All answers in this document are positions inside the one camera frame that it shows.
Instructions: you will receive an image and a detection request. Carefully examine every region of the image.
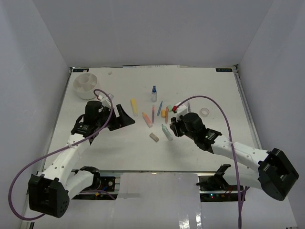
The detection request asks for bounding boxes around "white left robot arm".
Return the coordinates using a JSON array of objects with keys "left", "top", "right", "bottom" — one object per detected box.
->
[{"left": 28, "top": 101, "right": 135, "bottom": 218}]

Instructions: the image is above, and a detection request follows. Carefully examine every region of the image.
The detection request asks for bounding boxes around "white round divided container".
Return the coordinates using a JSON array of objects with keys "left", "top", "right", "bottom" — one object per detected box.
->
[{"left": 73, "top": 73, "right": 100, "bottom": 100}]

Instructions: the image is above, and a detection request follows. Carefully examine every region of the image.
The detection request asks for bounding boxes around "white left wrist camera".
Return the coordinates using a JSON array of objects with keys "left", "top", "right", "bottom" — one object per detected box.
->
[{"left": 97, "top": 94, "right": 114, "bottom": 108}]

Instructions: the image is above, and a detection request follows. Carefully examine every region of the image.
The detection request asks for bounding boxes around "grey eraser block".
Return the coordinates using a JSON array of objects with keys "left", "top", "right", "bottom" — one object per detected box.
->
[{"left": 149, "top": 133, "right": 159, "bottom": 142}]

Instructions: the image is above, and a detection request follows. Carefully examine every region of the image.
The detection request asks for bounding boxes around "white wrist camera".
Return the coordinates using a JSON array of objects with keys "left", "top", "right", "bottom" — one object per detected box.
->
[
  {"left": 172, "top": 104, "right": 188, "bottom": 122},
  {"left": 97, "top": 94, "right": 114, "bottom": 108}
]

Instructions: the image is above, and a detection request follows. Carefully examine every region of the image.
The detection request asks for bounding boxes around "yellow highlighter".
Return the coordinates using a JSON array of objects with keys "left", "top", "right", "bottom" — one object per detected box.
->
[{"left": 131, "top": 99, "right": 138, "bottom": 116}]

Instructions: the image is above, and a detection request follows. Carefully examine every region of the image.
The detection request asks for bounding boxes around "clear blue spray bottle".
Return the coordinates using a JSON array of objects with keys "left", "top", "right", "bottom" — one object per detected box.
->
[{"left": 151, "top": 85, "right": 157, "bottom": 103}]

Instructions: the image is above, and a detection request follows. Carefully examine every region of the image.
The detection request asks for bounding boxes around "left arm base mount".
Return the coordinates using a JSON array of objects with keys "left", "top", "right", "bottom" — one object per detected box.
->
[{"left": 73, "top": 167, "right": 118, "bottom": 200}]

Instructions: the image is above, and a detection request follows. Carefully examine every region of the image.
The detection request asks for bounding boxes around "orange slim marker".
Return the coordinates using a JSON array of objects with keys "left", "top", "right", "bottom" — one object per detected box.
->
[{"left": 165, "top": 107, "right": 169, "bottom": 124}]

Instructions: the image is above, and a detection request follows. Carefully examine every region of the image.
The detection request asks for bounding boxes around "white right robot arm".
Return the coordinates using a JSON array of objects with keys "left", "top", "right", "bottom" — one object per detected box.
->
[{"left": 170, "top": 113, "right": 299, "bottom": 201}]

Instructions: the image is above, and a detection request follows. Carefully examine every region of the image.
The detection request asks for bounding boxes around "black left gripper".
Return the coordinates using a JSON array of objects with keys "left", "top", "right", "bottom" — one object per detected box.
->
[{"left": 96, "top": 104, "right": 135, "bottom": 131}]

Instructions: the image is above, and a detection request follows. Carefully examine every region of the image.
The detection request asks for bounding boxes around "pink slim marker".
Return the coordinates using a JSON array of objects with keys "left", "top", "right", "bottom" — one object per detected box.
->
[{"left": 152, "top": 105, "right": 155, "bottom": 124}]

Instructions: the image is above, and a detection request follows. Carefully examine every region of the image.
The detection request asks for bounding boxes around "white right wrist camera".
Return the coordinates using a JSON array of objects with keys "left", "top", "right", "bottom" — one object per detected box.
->
[{"left": 172, "top": 104, "right": 188, "bottom": 122}]

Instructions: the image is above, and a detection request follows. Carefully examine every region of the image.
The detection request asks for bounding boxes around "right table label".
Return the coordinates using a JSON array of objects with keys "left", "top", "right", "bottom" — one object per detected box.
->
[{"left": 215, "top": 68, "right": 233, "bottom": 73}]

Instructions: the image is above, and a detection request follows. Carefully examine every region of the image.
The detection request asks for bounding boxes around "orange pink highlighter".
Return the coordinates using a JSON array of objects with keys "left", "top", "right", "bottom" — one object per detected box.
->
[{"left": 142, "top": 112, "right": 153, "bottom": 128}]

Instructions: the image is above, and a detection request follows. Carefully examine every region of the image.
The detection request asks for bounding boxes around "clear tape roll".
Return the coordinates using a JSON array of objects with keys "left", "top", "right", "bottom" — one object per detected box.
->
[{"left": 200, "top": 108, "right": 210, "bottom": 117}]

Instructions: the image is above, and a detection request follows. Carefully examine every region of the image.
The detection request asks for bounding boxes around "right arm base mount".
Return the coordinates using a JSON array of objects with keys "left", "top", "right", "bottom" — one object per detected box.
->
[{"left": 196, "top": 164, "right": 238, "bottom": 203}]

